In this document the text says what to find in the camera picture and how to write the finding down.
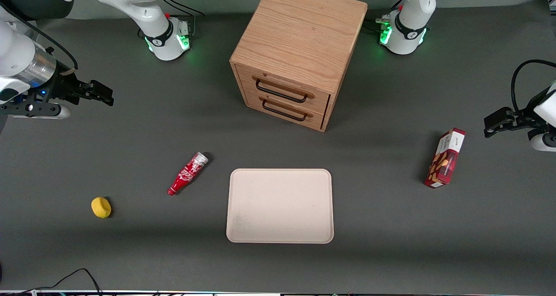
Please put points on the wooden drawer front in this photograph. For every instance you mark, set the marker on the wooden drawer front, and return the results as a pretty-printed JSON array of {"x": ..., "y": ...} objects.
[
  {"x": 321, "y": 101},
  {"x": 254, "y": 101}
]

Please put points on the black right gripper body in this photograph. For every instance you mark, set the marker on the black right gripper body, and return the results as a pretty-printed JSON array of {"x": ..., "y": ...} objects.
[{"x": 65, "y": 89}]

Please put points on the wooden drawer cabinet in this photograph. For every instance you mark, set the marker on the wooden drawer cabinet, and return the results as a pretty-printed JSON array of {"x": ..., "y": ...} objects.
[{"x": 299, "y": 31}]

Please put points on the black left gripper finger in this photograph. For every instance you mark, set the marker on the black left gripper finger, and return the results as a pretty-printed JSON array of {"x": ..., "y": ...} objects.
[
  {"x": 524, "y": 119},
  {"x": 499, "y": 120}
]

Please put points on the red coke bottle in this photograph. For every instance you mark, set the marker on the red coke bottle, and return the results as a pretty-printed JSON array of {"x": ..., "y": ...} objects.
[{"x": 187, "y": 174}]

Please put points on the red snack box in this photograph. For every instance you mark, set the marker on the red snack box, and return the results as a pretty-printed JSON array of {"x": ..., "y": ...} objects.
[{"x": 445, "y": 159}]

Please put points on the yellow sponge lemon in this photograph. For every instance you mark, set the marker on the yellow sponge lemon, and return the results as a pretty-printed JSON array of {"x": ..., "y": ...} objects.
[{"x": 101, "y": 207}]

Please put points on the beige plastic tray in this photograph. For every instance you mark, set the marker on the beige plastic tray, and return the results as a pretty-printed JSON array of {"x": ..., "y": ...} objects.
[{"x": 280, "y": 207}]

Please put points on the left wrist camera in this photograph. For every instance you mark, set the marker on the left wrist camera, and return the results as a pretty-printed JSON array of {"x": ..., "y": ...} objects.
[{"x": 543, "y": 142}]

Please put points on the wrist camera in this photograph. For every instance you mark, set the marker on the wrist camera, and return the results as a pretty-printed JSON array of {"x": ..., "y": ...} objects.
[
  {"x": 543, "y": 142},
  {"x": 39, "y": 110}
]

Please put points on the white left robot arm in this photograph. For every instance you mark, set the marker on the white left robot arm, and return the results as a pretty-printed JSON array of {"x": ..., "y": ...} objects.
[{"x": 410, "y": 27}]

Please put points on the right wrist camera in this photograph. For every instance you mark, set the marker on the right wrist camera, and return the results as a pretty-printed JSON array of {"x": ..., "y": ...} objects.
[{"x": 39, "y": 110}]

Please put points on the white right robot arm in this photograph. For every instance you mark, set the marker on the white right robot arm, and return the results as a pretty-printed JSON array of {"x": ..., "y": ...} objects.
[{"x": 152, "y": 18}]

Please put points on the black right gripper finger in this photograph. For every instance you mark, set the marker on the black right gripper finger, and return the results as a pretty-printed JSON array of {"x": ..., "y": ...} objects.
[
  {"x": 103, "y": 94},
  {"x": 81, "y": 91}
]

